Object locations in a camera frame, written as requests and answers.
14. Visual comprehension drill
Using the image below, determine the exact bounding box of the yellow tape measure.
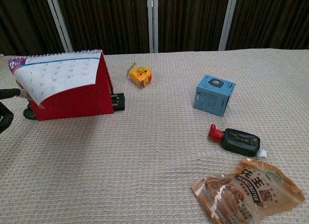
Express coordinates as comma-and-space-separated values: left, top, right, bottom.
127, 62, 153, 89

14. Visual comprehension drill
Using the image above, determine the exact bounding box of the peanut butter pouch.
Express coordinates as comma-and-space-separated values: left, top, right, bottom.
192, 150, 306, 224

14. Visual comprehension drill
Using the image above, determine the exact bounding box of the white folding screen frame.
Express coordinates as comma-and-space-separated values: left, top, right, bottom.
44, 0, 239, 54

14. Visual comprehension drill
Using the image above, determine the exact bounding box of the dark brown curtain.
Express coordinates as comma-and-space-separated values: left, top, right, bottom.
0, 0, 309, 56

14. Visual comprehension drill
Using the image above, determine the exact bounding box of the red desk calendar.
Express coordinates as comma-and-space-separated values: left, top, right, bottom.
8, 49, 115, 121

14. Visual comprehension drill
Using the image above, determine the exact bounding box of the black ink bottle red cap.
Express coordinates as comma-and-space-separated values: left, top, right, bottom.
208, 124, 261, 158

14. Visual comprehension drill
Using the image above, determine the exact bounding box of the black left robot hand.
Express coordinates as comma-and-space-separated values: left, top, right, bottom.
0, 82, 32, 135

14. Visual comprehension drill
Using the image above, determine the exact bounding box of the beige woven tablecloth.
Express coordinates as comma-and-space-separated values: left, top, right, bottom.
0, 48, 309, 224

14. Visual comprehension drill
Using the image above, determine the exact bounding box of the black clamp stand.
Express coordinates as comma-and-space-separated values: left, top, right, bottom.
110, 93, 126, 112

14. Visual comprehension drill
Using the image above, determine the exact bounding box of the blue cardboard box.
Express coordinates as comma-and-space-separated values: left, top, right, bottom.
193, 74, 237, 117

